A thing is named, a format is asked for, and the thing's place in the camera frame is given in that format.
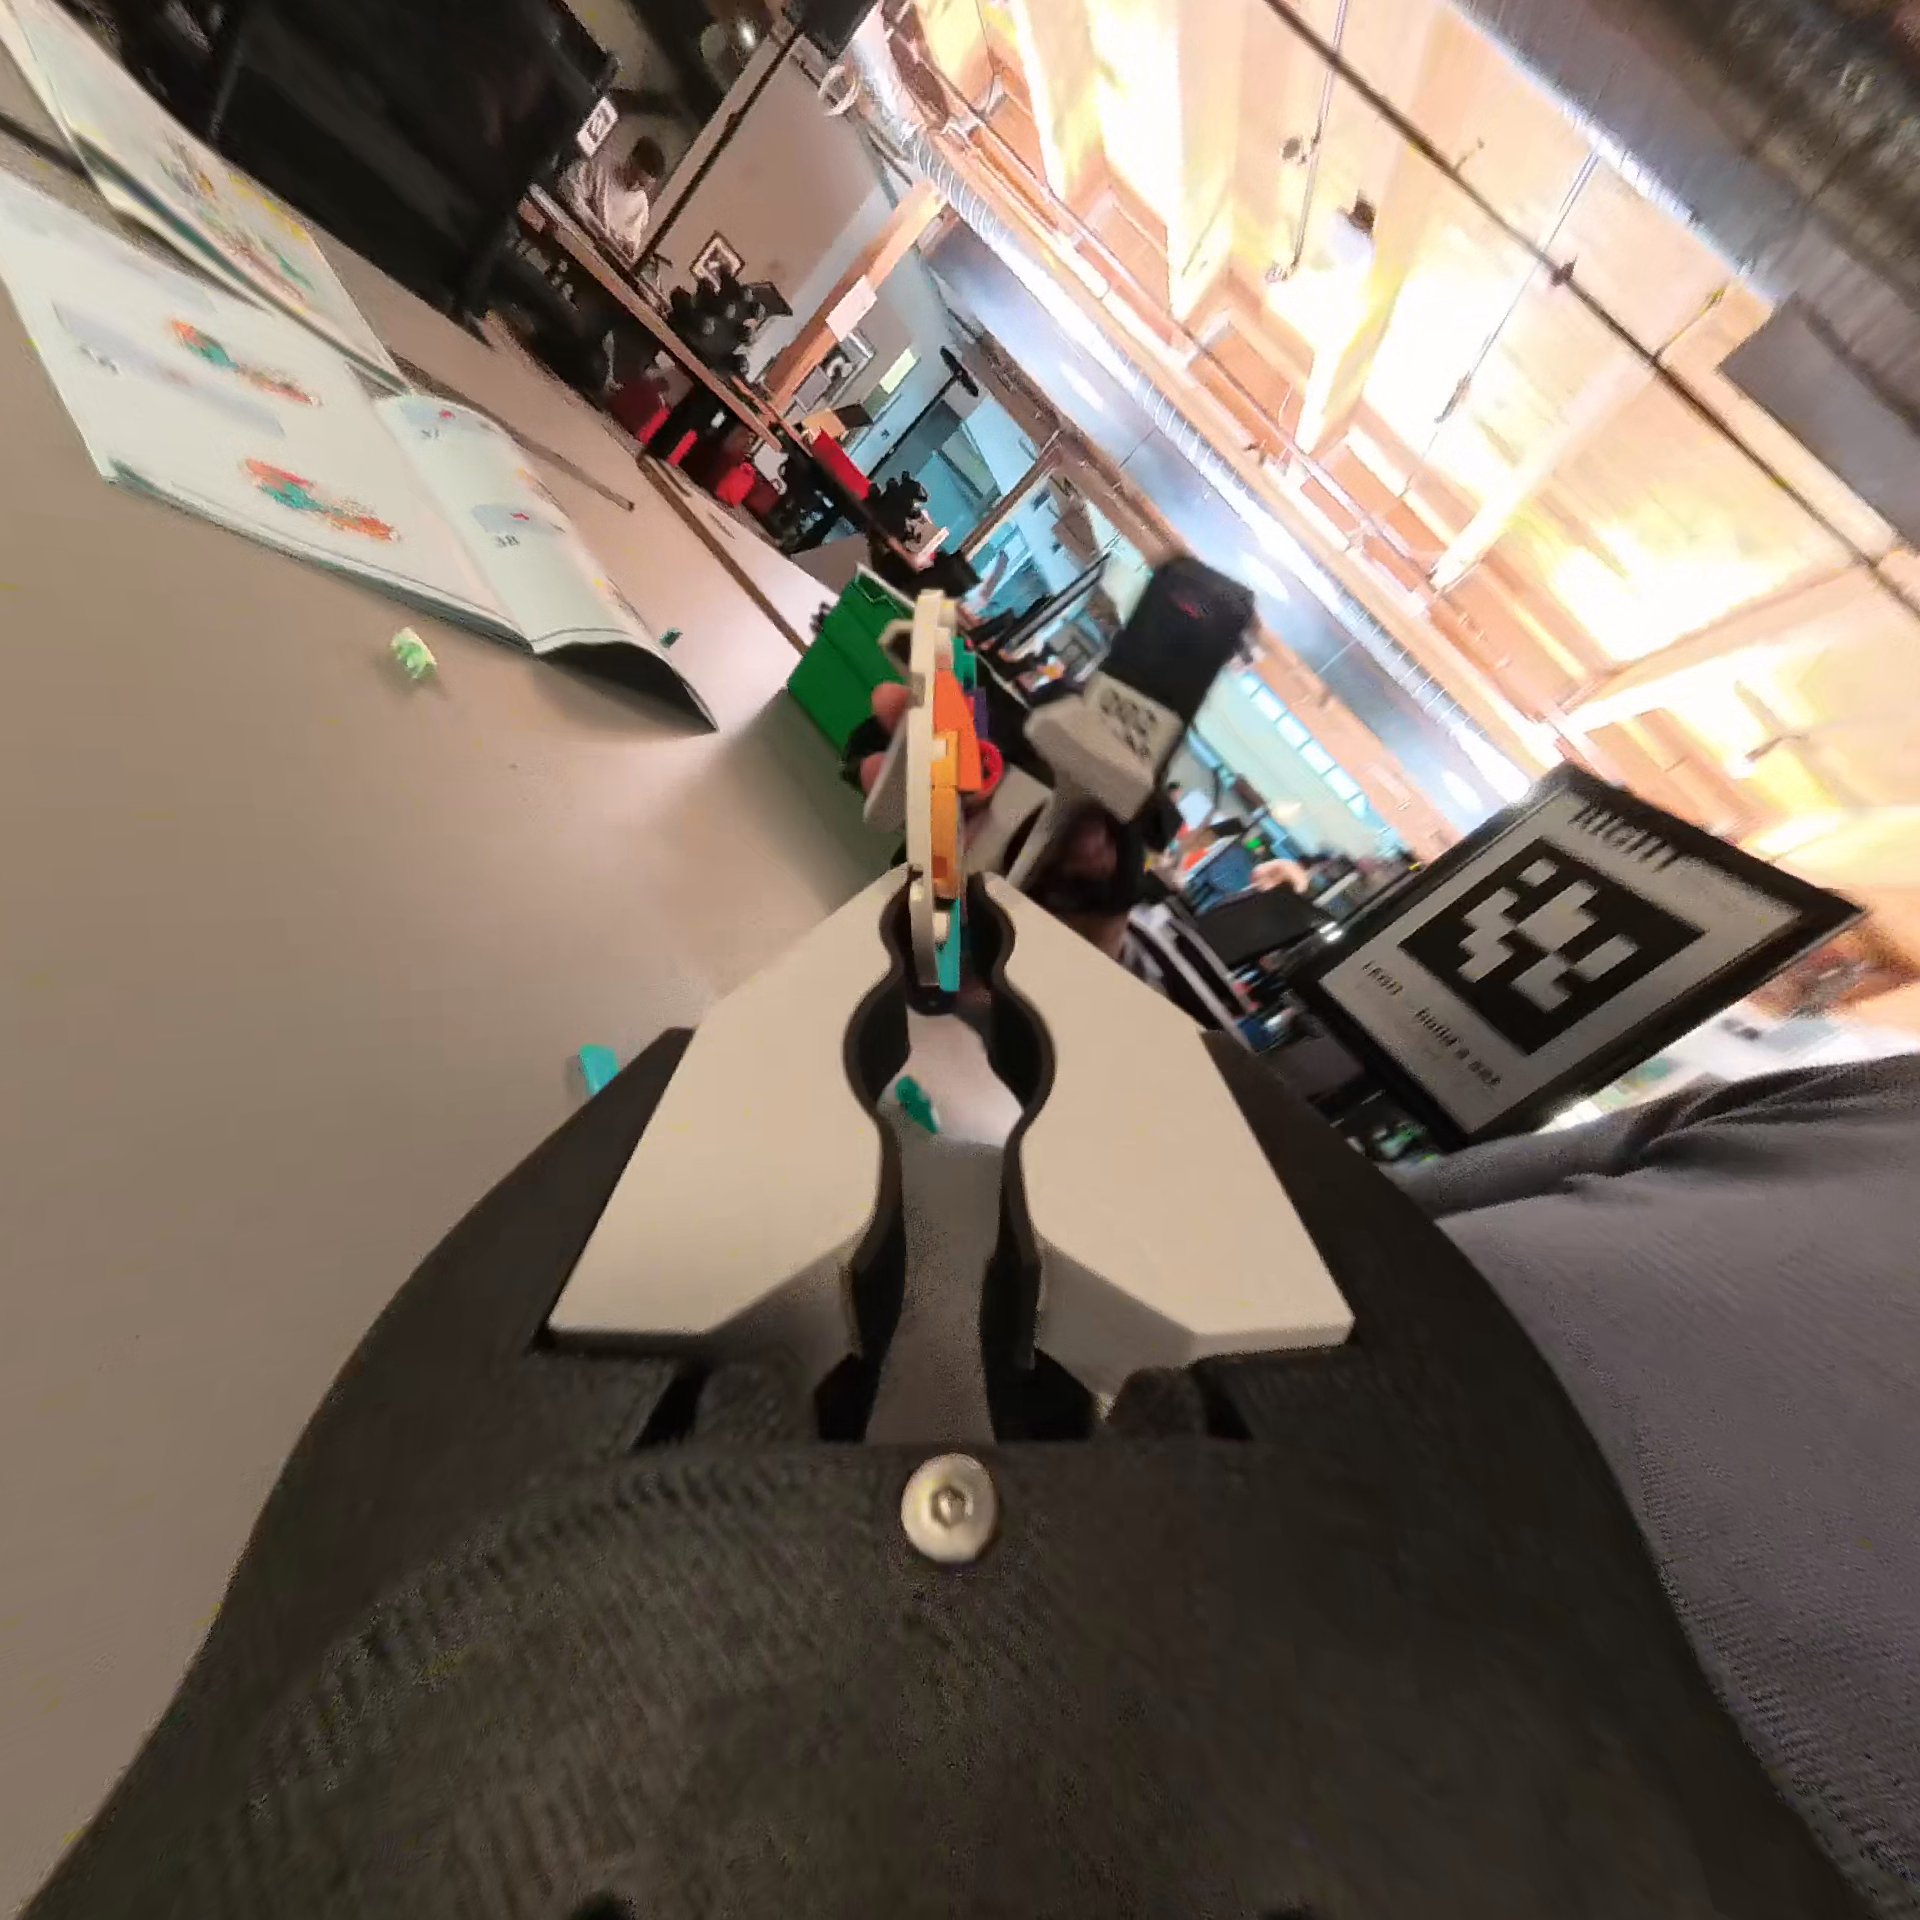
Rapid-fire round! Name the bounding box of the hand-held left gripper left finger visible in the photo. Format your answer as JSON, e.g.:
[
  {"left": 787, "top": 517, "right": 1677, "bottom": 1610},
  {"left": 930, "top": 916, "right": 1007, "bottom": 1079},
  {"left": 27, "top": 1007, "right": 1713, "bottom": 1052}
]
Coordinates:
[{"left": 546, "top": 873, "right": 918, "bottom": 1339}]

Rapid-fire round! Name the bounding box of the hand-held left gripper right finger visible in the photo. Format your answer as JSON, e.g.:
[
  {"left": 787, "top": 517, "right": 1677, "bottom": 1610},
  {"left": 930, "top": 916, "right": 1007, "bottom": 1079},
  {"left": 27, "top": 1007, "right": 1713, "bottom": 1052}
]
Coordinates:
[{"left": 976, "top": 873, "right": 1357, "bottom": 1346}]

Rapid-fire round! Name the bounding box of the round colourful lego build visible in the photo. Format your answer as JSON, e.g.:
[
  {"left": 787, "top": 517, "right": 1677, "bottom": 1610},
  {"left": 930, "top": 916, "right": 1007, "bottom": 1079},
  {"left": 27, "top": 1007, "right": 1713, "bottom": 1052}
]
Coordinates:
[{"left": 863, "top": 589, "right": 1011, "bottom": 1004}]

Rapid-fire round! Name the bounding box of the lego instruction booklet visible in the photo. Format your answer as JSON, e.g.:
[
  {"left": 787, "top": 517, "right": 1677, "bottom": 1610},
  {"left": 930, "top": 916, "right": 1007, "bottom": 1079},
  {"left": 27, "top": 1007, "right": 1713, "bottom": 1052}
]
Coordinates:
[
  {"left": 0, "top": 0, "right": 409, "bottom": 395},
  {"left": 0, "top": 163, "right": 723, "bottom": 736}
]

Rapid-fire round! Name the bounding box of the closed lego instruction booklet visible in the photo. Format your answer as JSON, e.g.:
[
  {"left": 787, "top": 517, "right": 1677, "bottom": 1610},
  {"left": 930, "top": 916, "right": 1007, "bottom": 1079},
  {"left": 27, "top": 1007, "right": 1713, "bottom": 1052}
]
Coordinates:
[{"left": 0, "top": 0, "right": 409, "bottom": 395}]

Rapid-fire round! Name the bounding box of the person's right hand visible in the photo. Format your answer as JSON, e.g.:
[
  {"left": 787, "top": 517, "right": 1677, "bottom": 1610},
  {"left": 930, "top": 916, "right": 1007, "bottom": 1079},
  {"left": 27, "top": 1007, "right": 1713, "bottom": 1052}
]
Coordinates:
[{"left": 1042, "top": 808, "right": 1155, "bottom": 963}]

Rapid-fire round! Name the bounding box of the green plastic bin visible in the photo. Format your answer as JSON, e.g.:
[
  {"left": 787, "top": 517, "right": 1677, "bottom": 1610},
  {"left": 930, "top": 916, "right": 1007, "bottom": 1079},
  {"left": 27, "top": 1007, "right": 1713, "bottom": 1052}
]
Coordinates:
[{"left": 784, "top": 573, "right": 921, "bottom": 784}]

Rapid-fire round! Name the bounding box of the printed tag card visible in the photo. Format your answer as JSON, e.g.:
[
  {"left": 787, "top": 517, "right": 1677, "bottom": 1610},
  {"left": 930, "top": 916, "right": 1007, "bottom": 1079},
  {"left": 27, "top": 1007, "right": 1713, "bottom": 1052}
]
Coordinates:
[{"left": 1294, "top": 762, "right": 1865, "bottom": 1155}]

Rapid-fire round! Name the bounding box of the black mesh office chair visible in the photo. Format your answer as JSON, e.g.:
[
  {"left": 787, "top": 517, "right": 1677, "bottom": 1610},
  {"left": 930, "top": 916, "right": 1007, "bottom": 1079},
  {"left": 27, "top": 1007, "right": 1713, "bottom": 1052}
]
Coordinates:
[{"left": 151, "top": 0, "right": 619, "bottom": 317}]

